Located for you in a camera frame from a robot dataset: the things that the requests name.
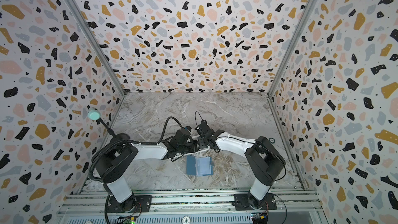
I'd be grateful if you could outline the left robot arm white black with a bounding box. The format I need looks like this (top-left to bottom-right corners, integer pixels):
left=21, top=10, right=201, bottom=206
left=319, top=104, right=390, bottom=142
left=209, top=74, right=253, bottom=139
left=89, top=128, right=200, bottom=204

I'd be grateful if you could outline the aluminium rail base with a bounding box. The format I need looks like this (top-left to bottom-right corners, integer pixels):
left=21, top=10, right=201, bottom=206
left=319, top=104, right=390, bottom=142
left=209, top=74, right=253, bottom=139
left=55, top=188, right=327, bottom=224

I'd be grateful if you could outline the black stand with green ball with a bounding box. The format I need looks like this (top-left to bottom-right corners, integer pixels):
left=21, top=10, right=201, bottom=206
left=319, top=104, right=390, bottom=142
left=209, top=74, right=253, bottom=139
left=88, top=109, right=122, bottom=140

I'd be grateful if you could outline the black corrugated cable hose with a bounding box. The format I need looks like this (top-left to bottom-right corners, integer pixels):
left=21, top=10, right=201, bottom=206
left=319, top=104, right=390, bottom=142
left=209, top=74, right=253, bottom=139
left=87, top=116, right=184, bottom=183

